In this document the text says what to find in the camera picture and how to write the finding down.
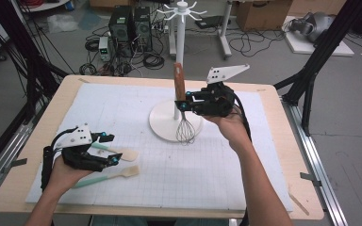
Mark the clear plastic bag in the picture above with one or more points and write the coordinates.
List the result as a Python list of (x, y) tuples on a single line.
[(61, 23)]

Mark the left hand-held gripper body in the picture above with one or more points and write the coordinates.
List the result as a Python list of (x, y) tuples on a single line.
[(81, 157)]

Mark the white table leg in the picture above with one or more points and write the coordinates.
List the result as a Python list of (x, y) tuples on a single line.
[(224, 31)]

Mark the blue sheet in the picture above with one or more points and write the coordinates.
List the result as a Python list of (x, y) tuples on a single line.
[(89, 20)]

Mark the person's left hand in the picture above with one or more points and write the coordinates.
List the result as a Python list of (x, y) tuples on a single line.
[(64, 179)]

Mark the black metal frame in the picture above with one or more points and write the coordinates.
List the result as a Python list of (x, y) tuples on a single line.
[(25, 44), (328, 40)]

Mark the black flat device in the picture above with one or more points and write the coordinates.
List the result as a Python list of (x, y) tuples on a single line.
[(212, 22)]

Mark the black computer tower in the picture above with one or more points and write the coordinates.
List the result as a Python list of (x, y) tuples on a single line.
[(143, 28), (121, 28)]

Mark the white floor board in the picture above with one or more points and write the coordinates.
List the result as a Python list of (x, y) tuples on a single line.
[(326, 48)]

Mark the aluminium rail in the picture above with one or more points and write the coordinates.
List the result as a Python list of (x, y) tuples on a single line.
[(12, 146), (311, 150)]

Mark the white utensil stand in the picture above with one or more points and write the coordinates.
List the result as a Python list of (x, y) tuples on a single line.
[(161, 122)]

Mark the white grid mat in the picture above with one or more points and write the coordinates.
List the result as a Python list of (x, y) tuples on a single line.
[(185, 175)]

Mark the black rail clamp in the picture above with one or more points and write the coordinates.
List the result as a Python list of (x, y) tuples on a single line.
[(15, 164), (311, 179)]

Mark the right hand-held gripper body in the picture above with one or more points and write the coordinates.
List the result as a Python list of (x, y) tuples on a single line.
[(217, 100)]

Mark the person's right hand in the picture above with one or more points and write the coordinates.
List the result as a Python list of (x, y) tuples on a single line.
[(232, 128)]

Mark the small grey power supply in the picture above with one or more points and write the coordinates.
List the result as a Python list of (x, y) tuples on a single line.
[(104, 47)]

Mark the grey headset device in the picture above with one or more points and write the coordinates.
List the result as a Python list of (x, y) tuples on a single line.
[(314, 26)]

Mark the cardboard box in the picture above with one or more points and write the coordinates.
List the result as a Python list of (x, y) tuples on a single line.
[(264, 15)]

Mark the thin wooden stick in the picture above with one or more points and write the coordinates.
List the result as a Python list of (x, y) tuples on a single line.
[(299, 204)]

